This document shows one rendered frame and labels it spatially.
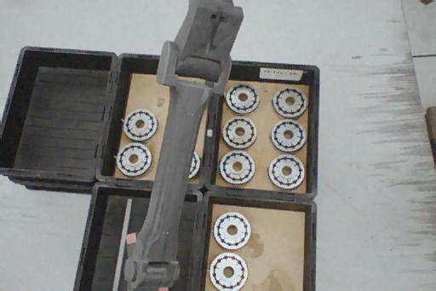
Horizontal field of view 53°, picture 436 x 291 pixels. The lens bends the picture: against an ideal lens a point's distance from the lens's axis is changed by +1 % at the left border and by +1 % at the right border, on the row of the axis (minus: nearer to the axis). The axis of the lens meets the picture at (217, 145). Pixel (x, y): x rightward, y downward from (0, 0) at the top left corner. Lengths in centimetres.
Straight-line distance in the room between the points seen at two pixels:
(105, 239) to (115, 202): 11
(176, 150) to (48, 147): 76
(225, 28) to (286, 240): 73
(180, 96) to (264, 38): 97
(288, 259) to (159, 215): 58
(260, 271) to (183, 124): 64
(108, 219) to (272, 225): 47
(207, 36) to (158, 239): 34
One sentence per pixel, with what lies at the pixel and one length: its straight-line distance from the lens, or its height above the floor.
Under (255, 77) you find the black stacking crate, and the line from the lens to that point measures 137.
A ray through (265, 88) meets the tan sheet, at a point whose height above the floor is 83.
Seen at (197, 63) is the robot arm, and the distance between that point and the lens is 68.
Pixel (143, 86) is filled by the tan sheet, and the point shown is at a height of 83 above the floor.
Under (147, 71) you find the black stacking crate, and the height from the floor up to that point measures 85.
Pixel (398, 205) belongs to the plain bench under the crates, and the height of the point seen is 70.
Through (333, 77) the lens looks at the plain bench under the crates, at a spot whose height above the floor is 70.
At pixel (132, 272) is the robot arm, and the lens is 80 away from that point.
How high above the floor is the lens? 206
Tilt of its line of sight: 71 degrees down
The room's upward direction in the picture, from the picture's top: 6 degrees counter-clockwise
